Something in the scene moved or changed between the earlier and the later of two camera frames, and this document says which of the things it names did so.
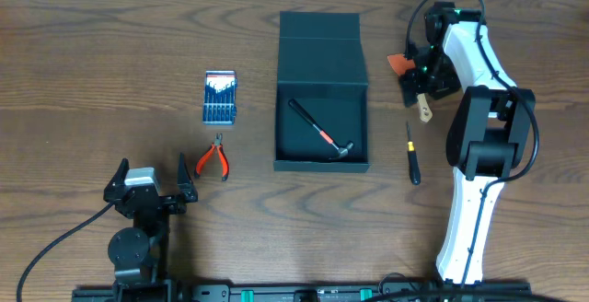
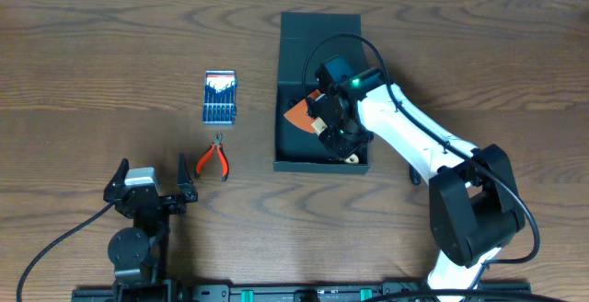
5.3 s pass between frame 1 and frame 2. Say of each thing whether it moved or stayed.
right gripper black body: moved
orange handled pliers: stayed
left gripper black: stayed
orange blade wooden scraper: moved
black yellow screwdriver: stayed
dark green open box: stayed
